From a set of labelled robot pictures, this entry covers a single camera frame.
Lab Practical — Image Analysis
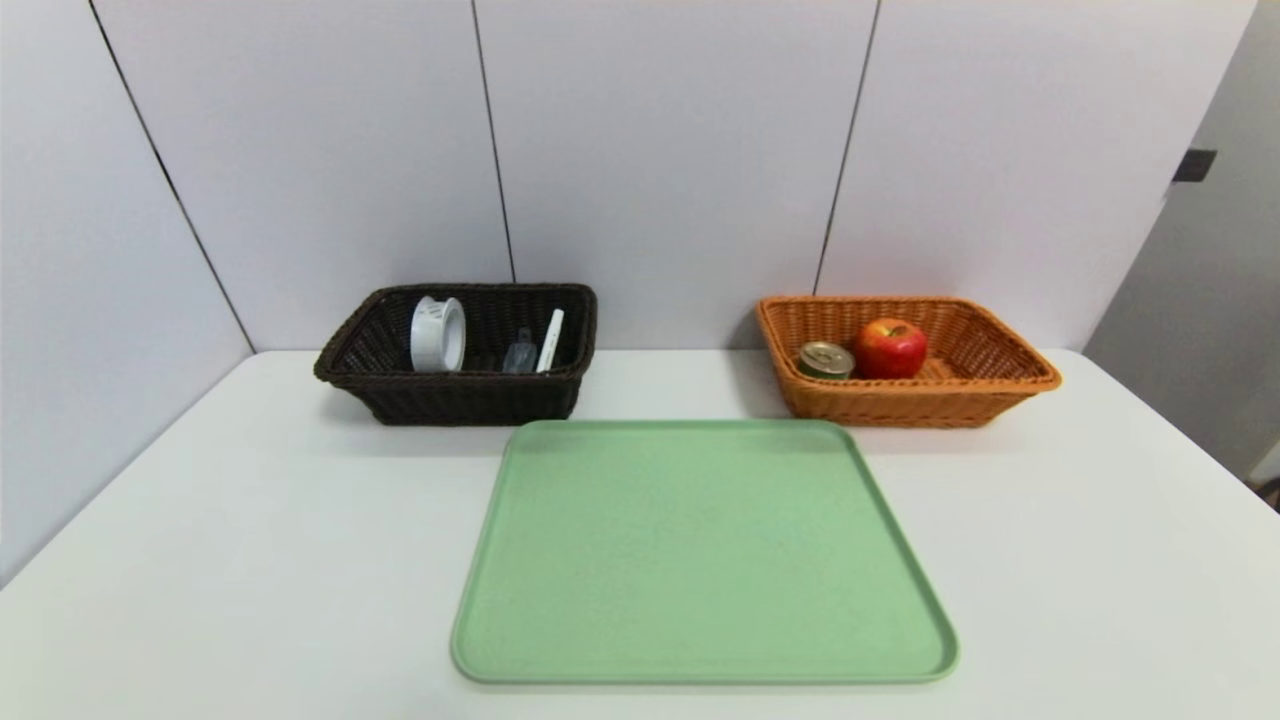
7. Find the white marker pen black cap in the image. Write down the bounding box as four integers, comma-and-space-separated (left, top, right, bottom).
536, 308, 566, 374

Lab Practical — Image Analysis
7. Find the clear grey pencil lead case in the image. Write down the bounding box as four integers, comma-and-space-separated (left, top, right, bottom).
502, 326, 540, 376

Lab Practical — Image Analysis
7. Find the tin can gold lid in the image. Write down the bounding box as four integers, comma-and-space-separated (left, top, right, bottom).
797, 341, 858, 382

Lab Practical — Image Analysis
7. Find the clear tape roll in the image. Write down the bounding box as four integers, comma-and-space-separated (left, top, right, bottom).
410, 295, 468, 374

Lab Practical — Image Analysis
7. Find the red yellow apple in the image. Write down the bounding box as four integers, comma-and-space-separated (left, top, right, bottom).
853, 318, 930, 381

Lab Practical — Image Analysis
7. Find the dark brown wicker basket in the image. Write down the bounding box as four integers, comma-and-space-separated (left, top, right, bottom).
313, 283, 599, 427

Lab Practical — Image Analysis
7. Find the orange wicker basket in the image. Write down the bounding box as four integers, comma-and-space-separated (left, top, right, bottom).
756, 295, 1063, 429

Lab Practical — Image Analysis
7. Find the light green plastic tray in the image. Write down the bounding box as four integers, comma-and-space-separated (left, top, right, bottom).
450, 419, 961, 687

